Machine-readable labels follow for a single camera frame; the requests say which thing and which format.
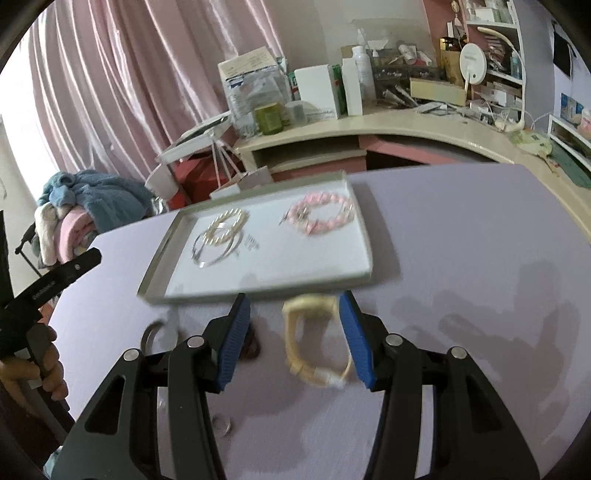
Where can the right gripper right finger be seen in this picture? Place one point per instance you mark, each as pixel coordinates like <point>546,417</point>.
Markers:
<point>474,434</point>

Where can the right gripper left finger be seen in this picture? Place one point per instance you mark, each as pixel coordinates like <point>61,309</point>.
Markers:
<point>115,437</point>

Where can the person's left hand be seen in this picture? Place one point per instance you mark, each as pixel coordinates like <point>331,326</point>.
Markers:
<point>15,370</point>

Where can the pink folded blanket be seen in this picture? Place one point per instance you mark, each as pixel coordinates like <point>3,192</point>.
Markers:
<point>63,233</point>

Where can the blue fleece blanket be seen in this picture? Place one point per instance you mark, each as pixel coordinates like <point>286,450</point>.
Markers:
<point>110,200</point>

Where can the grey cardboard tray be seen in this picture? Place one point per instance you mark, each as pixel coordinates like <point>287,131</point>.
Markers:
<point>268,257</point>

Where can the white paper cup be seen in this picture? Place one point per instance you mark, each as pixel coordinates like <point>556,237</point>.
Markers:
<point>162,183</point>

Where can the white paper shopping bag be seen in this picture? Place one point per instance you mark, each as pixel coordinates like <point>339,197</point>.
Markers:
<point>229,179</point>

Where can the green glass jar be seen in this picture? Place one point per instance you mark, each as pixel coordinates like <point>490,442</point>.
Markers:
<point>268,118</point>

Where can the pink satin curtain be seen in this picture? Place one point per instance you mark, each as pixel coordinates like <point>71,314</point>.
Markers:
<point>117,82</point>

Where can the curved beige desk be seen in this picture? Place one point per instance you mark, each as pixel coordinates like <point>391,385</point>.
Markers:
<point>452,130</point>

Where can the white carton box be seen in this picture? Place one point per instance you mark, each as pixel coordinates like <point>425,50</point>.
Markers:
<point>317,91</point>

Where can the white lotion bottle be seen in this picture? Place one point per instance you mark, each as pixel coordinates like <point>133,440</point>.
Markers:
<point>358,81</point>

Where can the round white mirror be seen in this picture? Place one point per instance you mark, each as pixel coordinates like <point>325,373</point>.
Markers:
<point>473,64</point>

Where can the pink white bookshelf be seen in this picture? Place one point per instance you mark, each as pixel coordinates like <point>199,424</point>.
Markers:
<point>537,47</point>

